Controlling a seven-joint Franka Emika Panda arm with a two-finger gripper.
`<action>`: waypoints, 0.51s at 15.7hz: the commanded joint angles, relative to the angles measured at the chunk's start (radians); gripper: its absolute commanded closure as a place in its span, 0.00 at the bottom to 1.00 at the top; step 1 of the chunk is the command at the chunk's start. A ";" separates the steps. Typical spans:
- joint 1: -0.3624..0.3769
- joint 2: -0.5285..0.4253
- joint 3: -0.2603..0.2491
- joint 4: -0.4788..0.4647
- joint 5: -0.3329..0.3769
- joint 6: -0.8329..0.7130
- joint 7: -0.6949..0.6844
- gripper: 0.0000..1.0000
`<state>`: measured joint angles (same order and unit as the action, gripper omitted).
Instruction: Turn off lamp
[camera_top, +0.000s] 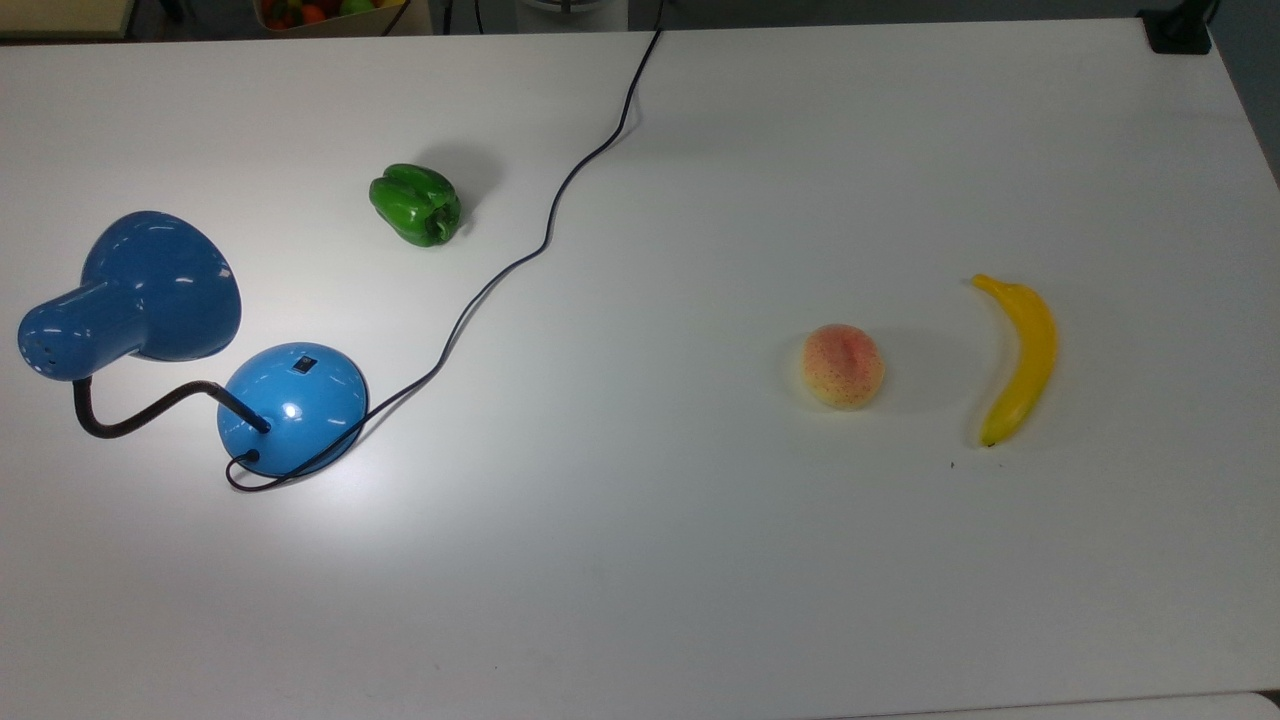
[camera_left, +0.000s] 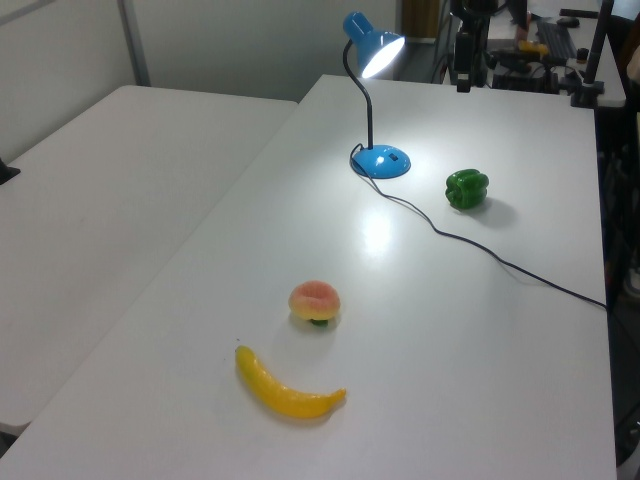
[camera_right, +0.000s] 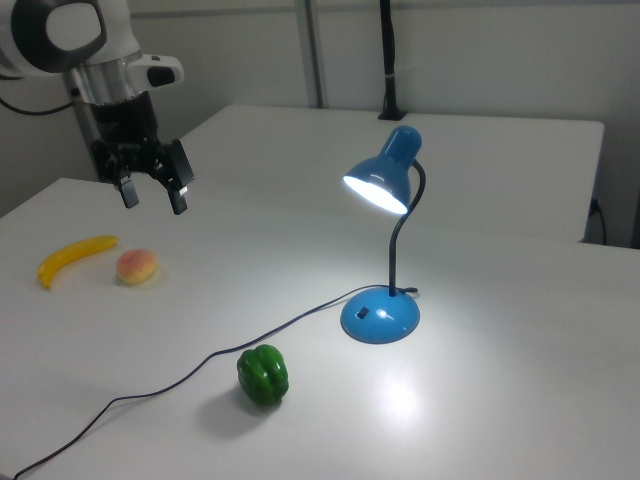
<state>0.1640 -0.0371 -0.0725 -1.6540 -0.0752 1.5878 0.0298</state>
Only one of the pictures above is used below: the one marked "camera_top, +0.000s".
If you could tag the yellow banana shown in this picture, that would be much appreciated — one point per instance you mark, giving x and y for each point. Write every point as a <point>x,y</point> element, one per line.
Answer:
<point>1032,355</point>

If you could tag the green bell pepper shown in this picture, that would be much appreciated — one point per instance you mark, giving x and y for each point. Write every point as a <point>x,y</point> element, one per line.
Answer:
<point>412,203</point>

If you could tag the peach fruit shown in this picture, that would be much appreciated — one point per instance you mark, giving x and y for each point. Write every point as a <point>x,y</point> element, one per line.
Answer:
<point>843,365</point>

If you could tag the beige box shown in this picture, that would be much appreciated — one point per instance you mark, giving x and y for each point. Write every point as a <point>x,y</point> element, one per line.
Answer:
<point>62,16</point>

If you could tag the yellow fruit bowl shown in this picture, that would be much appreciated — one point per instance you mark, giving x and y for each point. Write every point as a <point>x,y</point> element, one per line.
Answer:
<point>330,20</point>

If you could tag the black clamp mount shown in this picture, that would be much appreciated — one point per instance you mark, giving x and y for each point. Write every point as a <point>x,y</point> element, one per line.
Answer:
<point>1178,30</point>

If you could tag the blue desk lamp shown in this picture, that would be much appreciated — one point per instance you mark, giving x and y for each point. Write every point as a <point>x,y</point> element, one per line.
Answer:
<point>295,400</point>

